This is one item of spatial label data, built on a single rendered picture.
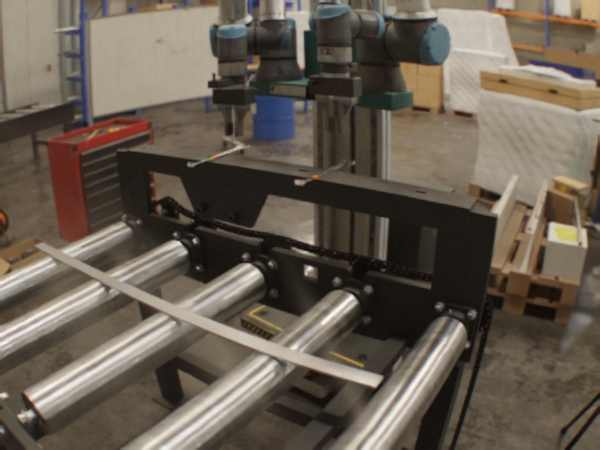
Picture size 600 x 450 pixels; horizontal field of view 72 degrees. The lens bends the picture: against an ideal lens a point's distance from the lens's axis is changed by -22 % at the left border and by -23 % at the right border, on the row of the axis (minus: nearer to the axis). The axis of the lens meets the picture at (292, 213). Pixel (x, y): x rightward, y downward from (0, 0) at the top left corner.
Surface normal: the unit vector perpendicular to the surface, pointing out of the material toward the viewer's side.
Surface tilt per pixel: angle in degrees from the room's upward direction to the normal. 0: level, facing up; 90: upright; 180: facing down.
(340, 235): 90
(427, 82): 90
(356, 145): 90
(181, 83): 90
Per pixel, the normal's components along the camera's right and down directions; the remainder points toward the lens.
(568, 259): -0.51, 0.32
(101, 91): 0.52, 0.30
